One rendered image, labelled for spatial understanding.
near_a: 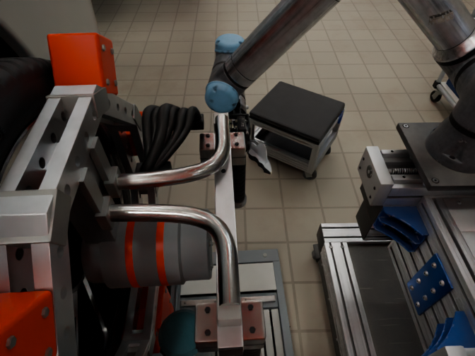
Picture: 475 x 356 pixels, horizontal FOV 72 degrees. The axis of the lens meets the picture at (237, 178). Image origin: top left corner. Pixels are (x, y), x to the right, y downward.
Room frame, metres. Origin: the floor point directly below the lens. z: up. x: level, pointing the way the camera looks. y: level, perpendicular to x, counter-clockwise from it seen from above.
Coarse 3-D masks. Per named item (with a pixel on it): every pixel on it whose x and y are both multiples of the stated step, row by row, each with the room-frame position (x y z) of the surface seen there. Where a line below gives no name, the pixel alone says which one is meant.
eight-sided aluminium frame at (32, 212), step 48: (48, 96) 0.38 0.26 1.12; (96, 96) 0.39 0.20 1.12; (48, 144) 0.30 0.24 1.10; (0, 192) 0.21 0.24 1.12; (48, 192) 0.21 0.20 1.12; (144, 192) 0.52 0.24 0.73; (0, 240) 0.17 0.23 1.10; (48, 240) 0.17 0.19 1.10; (0, 288) 0.13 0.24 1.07; (48, 288) 0.13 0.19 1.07; (144, 336) 0.21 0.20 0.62
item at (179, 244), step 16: (128, 224) 0.30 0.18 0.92; (144, 224) 0.30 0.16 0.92; (160, 224) 0.30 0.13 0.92; (176, 224) 0.30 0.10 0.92; (128, 240) 0.27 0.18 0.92; (144, 240) 0.27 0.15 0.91; (160, 240) 0.28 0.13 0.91; (176, 240) 0.28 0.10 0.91; (192, 240) 0.28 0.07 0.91; (208, 240) 0.28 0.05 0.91; (96, 256) 0.26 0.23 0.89; (112, 256) 0.25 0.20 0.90; (128, 256) 0.25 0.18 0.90; (144, 256) 0.25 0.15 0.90; (160, 256) 0.25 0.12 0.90; (176, 256) 0.25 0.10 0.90; (192, 256) 0.26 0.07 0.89; (208, 256) 0.26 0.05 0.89; (96, 272) 0.24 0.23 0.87; (112, 272) 0.24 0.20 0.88; (128, 272) 0.24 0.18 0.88; (144, 272) 0.24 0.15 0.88; (160, 272) 0.24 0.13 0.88; (176, 272) 0.24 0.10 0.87; (192, 272) 0.24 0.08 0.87; (208, 272) 0.24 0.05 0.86; (112, 288) 0.23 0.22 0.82
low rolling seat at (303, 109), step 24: (264, 96) 1.50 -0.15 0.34; (288, 96) 1.49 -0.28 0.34; (312, 96) 1.49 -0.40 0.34; (264, 120) 1.31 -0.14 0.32; (288, 120) 1.29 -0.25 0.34; (312, 120) 1.29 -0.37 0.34; (336, 120) 1.34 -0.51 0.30; (264, 144) 1.31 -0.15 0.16; (288, 144) 1.37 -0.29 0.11; (312, 144) 1.16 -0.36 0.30; (312, 168) 1.15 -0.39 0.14
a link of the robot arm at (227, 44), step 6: (222, 36) 0.79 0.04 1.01; (228, 36) 0.79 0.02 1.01; (234, 36) 0.79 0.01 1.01; (240, 36) 0.79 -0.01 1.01; (216, 42) 0.77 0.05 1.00; (222, 42) 0.76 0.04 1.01; (228, 42) 0.76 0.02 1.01; (234, 42) 0.76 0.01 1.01; (240, 42) 0.77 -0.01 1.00; (216, 48) 0.76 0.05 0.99; (222, 48) 0.75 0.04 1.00; (228, 48) 0.74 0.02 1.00; (234, 48) 0.74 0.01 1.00; (216, 54) 0.76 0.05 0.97; (222, 54) 0.74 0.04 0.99; (228, 54) 0.74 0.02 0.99; (216, 60) 0.73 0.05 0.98; (222, 60) 0.71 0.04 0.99
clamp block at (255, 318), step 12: (252, 300) 0.16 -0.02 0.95; (204, 312) 0.15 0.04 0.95; (216, 312) 0.15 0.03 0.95; (252, 312) 0.15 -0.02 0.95; (204, 324) 0.13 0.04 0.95; (216, 324) 0.13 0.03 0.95; (252, 324) 0.13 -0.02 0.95; (264, 324) 0.13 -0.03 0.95; (204, 336) 0.12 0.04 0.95; (216, 336) 0.12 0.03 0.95; (252, 336) 0.12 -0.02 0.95; (264, 336) 0.12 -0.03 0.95; (204, 348) 0.11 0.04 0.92; (216, 348) 0.11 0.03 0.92; (252, 348) 0.12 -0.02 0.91
